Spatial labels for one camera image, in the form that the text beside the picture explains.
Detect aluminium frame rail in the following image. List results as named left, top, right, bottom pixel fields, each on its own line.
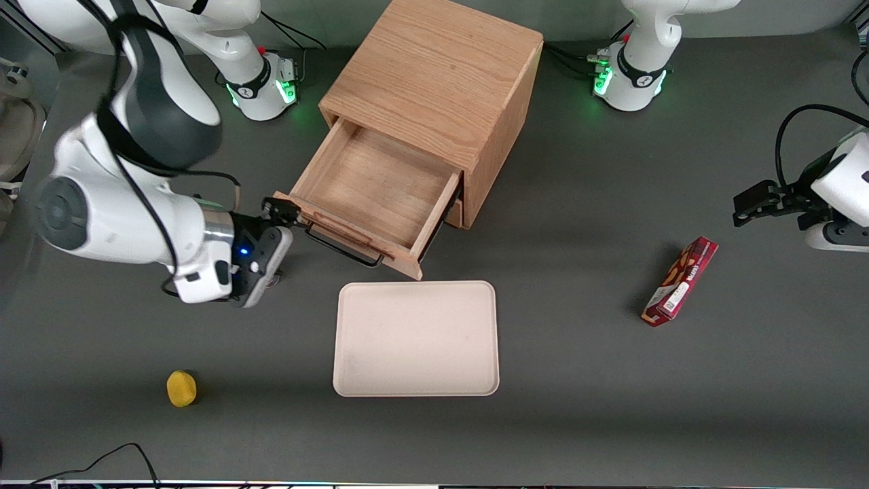
left=0, top=14, right=70, bottom=55

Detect red snack box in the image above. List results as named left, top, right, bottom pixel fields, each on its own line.
left=641, top=236, right=719, bottom=328

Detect black cable along right arm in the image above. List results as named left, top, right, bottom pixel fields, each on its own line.
left=78, top=0, right=242, bottom=300

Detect yellow lemon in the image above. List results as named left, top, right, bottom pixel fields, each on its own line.
left=166, top=370, right=198, bottom=408

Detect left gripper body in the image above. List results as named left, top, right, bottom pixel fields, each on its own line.
left=781, top=131, right=869, bottom=233

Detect black arm base cables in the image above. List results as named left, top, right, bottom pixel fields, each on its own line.
left=543, top=20, right=635, bottom=77
left=257, top=16, right=328, bottom=86

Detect wooden drawer cabinet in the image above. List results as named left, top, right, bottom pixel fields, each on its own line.
left=319, top=0, right=544, bottom=230

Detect black looped gripper cable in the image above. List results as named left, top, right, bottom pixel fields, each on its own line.
left=776, top=104, right=869, bottom=192

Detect beige plastic tray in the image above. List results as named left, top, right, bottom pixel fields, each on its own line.
left=333, top=280, right=500, bottom=397

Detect black left arm base cables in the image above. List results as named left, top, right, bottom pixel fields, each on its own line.
left=543, top=20, right=635, bottom=77

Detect beige round object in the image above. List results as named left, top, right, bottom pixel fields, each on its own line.
left=0, top=101, right=47, bottom=185

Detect black right arm base cables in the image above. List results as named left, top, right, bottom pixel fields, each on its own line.
left=257, top=16, right=328, bottom=86

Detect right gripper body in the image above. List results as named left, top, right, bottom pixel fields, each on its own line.
left=229, top=215, right=295, bottom=310

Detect black cable at table edge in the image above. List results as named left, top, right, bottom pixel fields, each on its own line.
left=27, top=443, right=161, bottom=489

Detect black metal drawer handle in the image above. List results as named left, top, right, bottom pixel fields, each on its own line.
left=304, top=223, right=385, bottom=268

